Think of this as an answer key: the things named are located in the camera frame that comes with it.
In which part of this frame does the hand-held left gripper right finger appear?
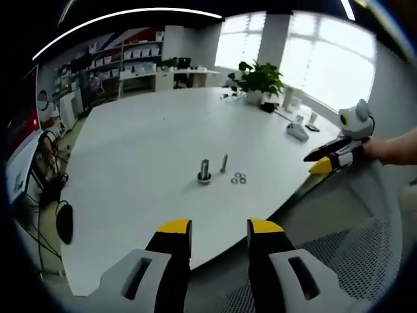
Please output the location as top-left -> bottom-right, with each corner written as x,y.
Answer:
246,217 -> 362,313

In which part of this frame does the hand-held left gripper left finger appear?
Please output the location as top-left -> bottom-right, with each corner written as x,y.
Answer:
99,218 -> 193,313

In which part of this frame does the thick threaded metal stud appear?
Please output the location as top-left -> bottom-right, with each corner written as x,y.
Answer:
197,158 -> 212,186

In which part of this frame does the white handheld device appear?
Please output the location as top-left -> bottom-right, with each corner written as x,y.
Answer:
285,122 -> 309,142

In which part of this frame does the white cylindrical container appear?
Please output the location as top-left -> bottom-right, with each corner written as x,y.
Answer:
282,87 -> 294,110

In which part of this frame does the grey mesh office chair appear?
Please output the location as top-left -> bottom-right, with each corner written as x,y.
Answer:
192,156 -> 408,313

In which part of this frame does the potted green plant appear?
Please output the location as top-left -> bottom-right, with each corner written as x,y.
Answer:
220,60 -> 285,105

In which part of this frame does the black oval object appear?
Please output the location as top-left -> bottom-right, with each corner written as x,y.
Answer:
55,203 -> 74,245

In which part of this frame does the ceiling light strip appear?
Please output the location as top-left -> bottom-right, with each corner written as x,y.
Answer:
340,0 -> 356,20
32,8 -> 224,61

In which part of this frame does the long white background desk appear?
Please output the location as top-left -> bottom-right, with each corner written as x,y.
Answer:
119,67 -> 222,95

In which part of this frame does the black background office chair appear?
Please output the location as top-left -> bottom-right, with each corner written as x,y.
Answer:
174,57 -> 193,89

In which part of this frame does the white panel with print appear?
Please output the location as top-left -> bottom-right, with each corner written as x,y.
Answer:
6,130 -> 43,205

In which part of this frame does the white low cabinet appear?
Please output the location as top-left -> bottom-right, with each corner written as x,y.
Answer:
60,87 -> 84,130

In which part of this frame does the small green desk plant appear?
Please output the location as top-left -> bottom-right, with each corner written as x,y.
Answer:
161,57 -> 179,72

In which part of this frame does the white storage shelf with bins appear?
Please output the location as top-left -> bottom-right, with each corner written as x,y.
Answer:
53,25 -> 165,98

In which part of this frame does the monitor with red screen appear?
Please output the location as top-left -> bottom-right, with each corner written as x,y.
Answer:
6,63 -> 42,160

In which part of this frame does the bundle of black cables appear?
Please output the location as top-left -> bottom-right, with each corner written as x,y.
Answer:
27,130 -> 76,271

